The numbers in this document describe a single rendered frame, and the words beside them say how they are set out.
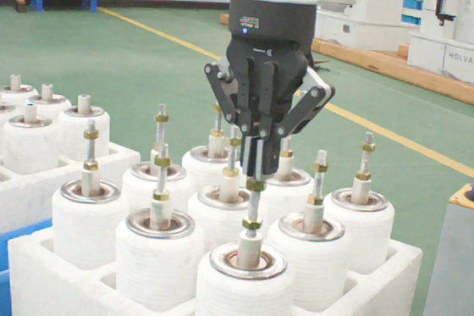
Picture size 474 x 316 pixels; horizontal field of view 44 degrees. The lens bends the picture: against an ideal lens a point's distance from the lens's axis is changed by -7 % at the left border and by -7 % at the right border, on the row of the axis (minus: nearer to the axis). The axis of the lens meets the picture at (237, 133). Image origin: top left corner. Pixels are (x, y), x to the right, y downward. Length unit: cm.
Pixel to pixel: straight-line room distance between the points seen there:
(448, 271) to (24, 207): 64
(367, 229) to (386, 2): 336
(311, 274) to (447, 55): 270
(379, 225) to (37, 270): 42
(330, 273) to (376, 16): 341
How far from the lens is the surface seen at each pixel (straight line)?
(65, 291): 71
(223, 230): 71
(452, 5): 344
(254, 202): 57
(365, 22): 395
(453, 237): 66
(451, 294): 69
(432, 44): 337
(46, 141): 102
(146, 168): 83
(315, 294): 68
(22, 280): 79
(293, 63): 51
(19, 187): 97
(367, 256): 77
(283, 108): 54
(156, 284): 64
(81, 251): 73
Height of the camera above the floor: 52
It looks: 15 degrees down
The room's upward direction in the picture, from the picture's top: 5 degrees clockwise
